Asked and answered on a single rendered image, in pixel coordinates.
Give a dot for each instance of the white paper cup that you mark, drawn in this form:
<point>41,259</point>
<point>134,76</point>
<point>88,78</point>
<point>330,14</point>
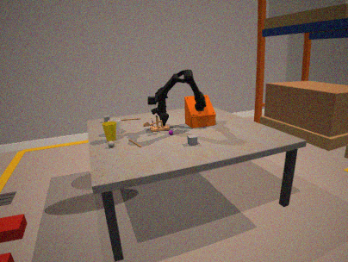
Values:
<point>118,125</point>

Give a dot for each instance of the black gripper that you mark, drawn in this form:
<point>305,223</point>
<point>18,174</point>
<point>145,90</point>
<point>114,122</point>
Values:
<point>163,114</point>

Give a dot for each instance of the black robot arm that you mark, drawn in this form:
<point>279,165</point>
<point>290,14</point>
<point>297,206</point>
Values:
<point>161,94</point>

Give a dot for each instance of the yellow cup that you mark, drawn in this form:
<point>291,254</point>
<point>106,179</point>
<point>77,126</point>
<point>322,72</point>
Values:
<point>109,129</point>

